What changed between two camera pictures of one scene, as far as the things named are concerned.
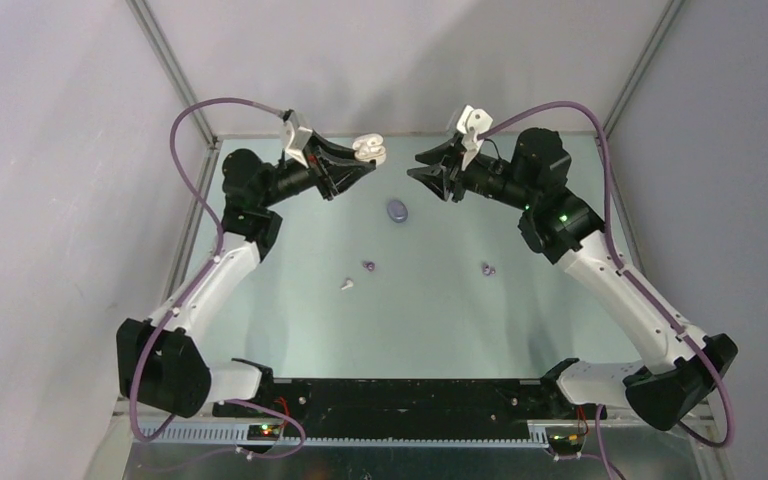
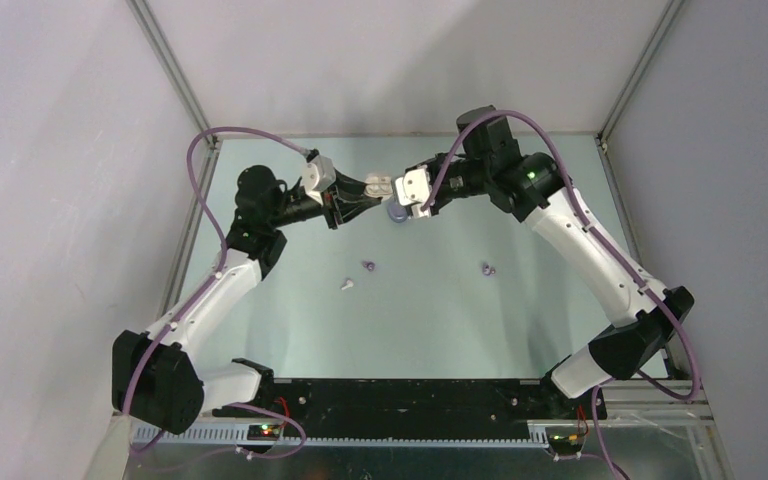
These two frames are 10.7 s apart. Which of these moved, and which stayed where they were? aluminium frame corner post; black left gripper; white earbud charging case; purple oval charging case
Moved: black left gripper; white earbud charging case
Stayed: purple oval charging case; aluminium frame corner post
